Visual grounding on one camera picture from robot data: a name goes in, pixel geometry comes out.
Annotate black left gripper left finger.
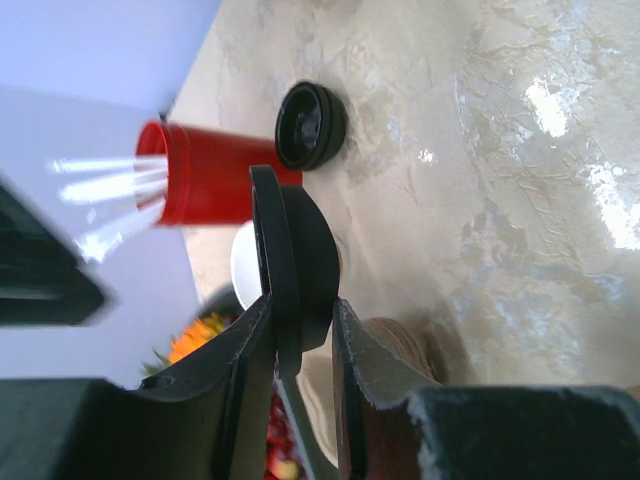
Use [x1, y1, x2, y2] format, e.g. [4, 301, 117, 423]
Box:
[1, 297, 274, 479]

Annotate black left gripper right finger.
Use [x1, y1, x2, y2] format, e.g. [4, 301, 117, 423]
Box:
[333, 300, 639, 479]

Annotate black cup lid top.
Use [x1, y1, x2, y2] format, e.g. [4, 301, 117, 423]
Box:
[249, 165, 340, 378]

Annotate black cup lid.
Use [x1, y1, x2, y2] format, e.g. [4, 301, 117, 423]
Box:
[249, 165, 340, 378]
[275, 81, 348, 172]

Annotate brown pulp cup carrier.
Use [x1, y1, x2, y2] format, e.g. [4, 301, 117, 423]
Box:
[294, 315, 451, 466]

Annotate orange pineapple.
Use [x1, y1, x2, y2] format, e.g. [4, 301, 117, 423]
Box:
[143, 312, 238, 376]

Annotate strawberry bunch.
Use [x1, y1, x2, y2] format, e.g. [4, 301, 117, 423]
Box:
[264, 393, 304, 480]

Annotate dark grey fruit tray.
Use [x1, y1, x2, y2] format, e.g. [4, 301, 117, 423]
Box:
[196, 283, 335, 479]

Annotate brown paper cup outer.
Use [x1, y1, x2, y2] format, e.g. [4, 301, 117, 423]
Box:
[230, 221, 323, 312]

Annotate red ribbed straw cup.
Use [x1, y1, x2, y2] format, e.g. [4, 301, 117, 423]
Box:
[136, 121, 303, 226]

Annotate black cup lid bottom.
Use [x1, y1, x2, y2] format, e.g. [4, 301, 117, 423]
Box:
[275, 81, 348, 172]

